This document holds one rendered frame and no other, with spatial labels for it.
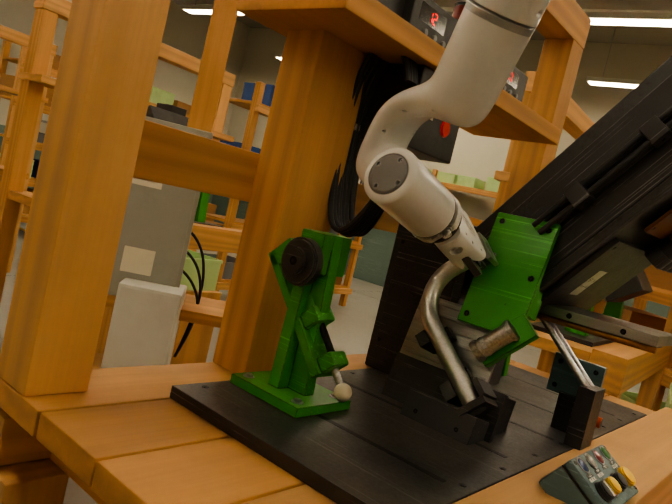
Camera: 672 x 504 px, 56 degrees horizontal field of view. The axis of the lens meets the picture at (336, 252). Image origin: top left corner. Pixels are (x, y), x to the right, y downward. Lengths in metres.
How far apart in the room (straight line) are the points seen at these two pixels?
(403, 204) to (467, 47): 0.21
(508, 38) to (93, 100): 0.52
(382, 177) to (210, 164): 0.35
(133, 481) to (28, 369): 0.25
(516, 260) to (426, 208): 0.30
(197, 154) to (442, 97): 0.44
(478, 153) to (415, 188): 10.19
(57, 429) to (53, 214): 0.27
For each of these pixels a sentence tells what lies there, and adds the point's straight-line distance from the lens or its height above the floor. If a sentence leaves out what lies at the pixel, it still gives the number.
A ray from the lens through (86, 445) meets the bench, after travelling 0.81.
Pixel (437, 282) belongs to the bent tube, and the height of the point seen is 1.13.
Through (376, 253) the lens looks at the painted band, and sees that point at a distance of 11.62.
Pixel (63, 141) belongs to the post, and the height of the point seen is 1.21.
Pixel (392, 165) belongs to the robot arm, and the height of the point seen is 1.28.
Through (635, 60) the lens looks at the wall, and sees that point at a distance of 10.74.
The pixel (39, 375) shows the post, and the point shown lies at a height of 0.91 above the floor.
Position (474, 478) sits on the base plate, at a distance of 0.92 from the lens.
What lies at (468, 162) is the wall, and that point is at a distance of 11.06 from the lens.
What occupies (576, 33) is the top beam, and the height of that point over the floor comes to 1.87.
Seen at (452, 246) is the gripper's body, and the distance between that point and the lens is 0.97.
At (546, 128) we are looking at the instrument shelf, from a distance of 1.66.
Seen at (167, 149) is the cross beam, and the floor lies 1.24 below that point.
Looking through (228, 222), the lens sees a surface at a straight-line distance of 6.15.
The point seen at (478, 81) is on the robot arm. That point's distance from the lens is 0.81.
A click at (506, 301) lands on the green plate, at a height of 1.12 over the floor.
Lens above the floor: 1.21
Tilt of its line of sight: 4 degrees down
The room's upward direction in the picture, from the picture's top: 13 degrees clockwise
